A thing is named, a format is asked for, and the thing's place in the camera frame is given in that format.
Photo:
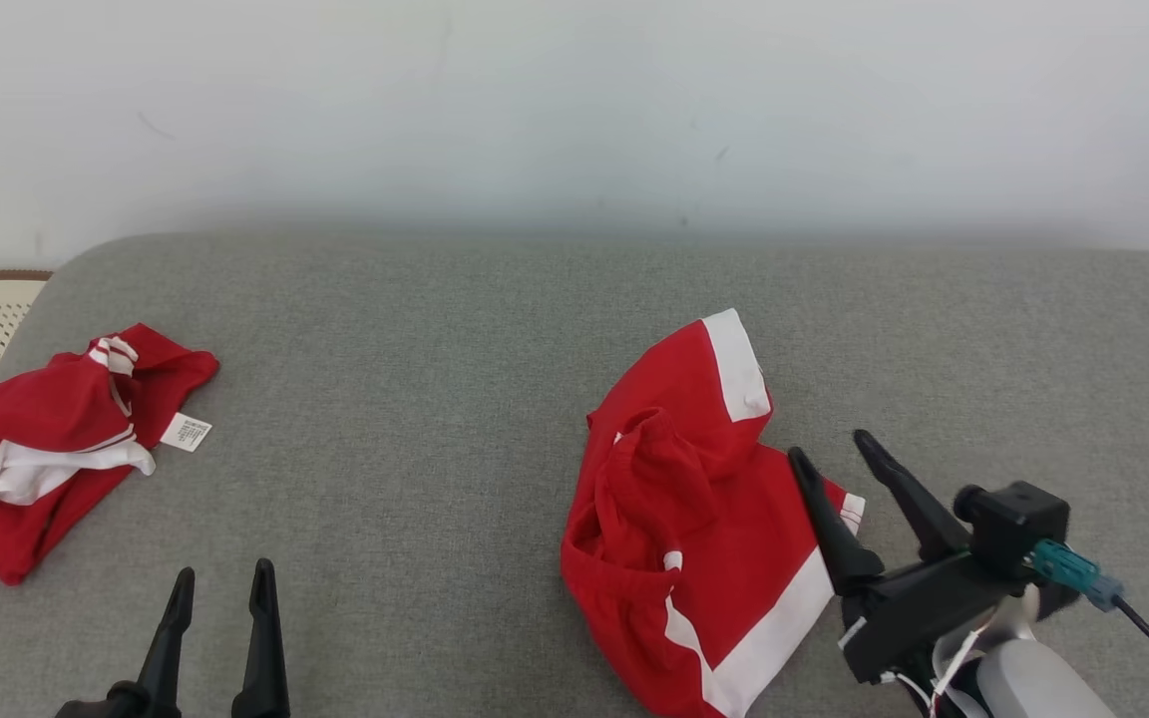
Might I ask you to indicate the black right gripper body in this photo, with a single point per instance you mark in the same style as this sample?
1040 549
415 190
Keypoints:
919 608

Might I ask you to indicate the red jersey with white sleeves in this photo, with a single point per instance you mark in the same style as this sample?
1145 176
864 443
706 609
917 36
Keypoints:
26 419

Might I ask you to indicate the grey fabric sofa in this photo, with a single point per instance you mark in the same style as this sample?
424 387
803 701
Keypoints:
415 399

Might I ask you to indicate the red shorts with white band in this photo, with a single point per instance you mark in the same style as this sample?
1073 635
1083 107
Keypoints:
714 529

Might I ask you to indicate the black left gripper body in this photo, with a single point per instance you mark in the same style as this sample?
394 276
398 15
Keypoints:
111 708

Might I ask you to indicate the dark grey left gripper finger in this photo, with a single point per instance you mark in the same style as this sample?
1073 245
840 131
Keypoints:
263 668
168 658

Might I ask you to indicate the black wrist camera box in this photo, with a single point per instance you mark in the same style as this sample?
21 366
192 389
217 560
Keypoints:
1018 524

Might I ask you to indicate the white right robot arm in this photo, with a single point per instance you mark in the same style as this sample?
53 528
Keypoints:
1038 683

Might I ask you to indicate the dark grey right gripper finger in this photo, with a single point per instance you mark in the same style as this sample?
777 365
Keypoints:
919 514
839 543

